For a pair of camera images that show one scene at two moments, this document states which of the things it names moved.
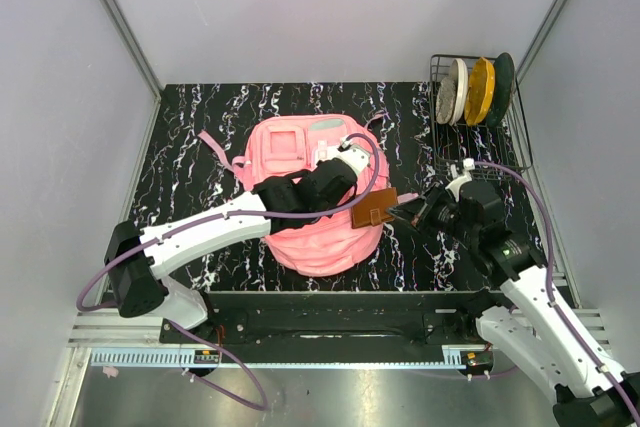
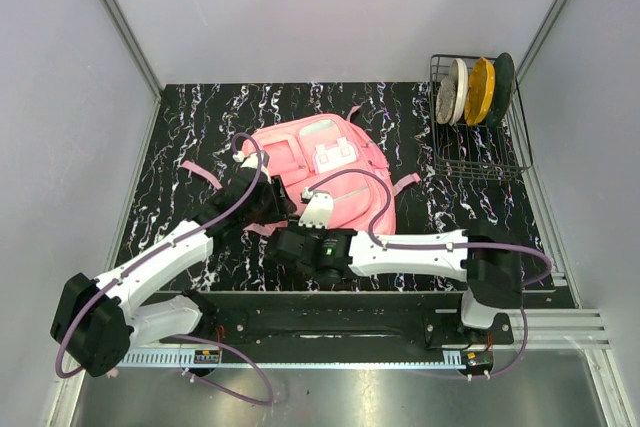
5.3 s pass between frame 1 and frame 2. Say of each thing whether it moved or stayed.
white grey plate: stayed
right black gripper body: moved
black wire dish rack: stayed
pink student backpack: moved
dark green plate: stayed
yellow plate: stayed
